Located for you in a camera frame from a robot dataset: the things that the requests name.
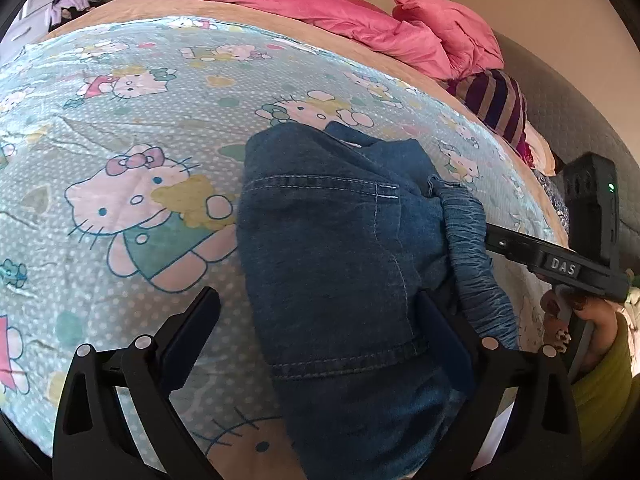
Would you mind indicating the pink duvet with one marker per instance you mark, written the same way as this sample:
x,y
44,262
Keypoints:
x,y
325,10

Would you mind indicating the pink quilted pillow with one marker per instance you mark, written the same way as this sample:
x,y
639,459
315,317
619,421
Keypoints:
x,y
450,25

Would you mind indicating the pale pink pillow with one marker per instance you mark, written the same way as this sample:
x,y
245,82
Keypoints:
x,y
539,152

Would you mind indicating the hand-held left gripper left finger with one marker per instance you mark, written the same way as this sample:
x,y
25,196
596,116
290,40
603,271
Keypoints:
x,y
187,345

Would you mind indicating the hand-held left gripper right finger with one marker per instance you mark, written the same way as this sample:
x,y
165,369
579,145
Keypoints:
x,y
447,345

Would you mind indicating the grey upholstered headboard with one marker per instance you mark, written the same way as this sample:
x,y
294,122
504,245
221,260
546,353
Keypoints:
x,y
565,110

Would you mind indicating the purple striped pillow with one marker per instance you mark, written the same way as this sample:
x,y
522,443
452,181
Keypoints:
x,y
492,100

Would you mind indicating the person's right forearm green sleeve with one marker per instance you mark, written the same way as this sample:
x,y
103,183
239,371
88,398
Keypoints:
x,y
605,395

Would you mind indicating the person's right hand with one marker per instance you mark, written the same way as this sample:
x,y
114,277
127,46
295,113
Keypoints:
x,y
602,327

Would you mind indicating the white drawer cabinet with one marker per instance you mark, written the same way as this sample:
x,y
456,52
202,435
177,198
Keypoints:
x,y
27,15

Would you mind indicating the blue denim pants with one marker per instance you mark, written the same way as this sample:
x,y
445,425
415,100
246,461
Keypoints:
x,y
330,260

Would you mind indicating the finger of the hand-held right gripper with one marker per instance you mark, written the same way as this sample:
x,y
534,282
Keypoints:
x,y
530,255

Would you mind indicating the cartoon cat printed blanket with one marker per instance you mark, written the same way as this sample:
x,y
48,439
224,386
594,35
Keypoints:
x,y
125,135

